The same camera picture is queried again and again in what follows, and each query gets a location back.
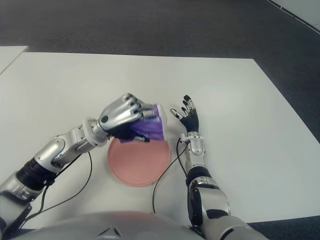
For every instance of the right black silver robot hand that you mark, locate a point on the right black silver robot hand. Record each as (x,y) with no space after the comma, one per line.
(192,121)

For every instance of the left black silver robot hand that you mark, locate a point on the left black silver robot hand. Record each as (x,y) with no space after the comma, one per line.
(117,115)

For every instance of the purple tissue paper pack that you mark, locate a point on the purple tissue paper pack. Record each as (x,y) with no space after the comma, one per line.
(152,128)

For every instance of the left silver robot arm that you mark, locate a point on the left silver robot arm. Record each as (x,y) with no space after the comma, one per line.
(55,147)

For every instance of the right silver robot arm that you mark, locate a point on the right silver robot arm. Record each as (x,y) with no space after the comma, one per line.
(197,150)

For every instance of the pink round plate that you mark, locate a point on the pink round plate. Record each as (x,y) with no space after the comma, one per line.
(138,162)

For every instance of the silver robot torso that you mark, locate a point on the silver robot torso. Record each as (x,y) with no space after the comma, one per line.
(112,227)

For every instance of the white side table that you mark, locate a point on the white side table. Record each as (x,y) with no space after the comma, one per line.
(10,55)

